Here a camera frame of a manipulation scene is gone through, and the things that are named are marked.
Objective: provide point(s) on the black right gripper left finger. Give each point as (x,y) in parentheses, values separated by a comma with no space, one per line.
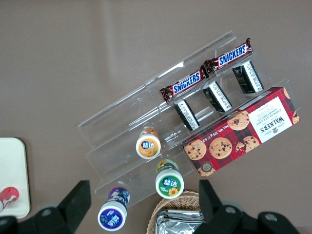
(73,209)

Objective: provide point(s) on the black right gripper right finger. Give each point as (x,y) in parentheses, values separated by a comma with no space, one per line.
(217,217)

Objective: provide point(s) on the oval light wicker basket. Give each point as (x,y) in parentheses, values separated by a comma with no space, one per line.
(180,201)

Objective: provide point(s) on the cream plastic tray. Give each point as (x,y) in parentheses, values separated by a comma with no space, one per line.
(13,170)

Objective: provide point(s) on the silver foil container stack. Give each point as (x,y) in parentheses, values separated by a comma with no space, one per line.
(178,221)

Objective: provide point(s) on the purple lid gum jar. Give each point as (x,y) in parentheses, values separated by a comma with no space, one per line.
(112,217)

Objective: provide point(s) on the green lid gum jar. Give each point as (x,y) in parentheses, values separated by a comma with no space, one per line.
(169,185)

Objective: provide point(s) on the red lid gum jar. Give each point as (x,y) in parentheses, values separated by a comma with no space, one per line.
(8,196)

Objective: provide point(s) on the red tartan cookie box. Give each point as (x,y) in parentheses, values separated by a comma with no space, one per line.
(243,134)

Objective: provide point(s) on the clear acrylic stepped shelf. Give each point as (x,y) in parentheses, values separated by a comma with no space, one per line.
(117,126)

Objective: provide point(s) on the orange lid gum jar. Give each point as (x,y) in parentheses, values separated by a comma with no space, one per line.
(148,146)

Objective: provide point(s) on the small black box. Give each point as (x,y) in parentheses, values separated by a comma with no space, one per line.
(187,115)
(217,96)
(247,76)

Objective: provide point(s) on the brown snickers bar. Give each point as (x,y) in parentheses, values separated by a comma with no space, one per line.
(186,81)
(231,56)

